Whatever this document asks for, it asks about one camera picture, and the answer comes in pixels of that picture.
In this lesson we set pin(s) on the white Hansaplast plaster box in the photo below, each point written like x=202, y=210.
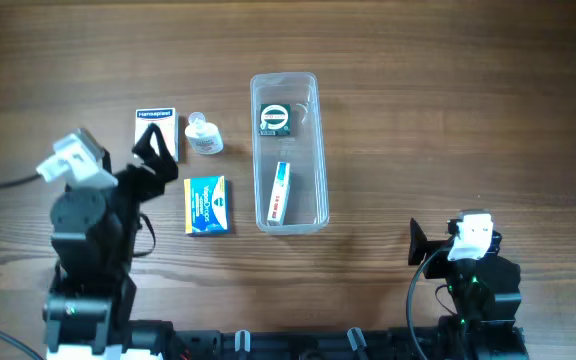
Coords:
x=166, y=119

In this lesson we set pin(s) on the blue yellow VapoDrops box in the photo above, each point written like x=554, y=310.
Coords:
x=206, y=206

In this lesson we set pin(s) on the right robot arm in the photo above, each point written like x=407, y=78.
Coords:
x=483, y=286

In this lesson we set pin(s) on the white Panadol box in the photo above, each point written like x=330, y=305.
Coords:
x=279, y=194

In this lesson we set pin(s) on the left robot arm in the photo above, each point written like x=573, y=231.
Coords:
x=87, y=312

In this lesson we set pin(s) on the small white sanitizer bottle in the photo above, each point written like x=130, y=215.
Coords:
x=203, y=136

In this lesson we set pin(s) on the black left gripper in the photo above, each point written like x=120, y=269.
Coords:
x=138, y=176

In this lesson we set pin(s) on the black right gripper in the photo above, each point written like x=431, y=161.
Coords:
x=435, y=248

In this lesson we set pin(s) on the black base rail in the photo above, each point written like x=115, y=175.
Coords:
x=318, y=345

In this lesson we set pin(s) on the clear plastic container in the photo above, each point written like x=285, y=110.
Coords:
x=308, y=203

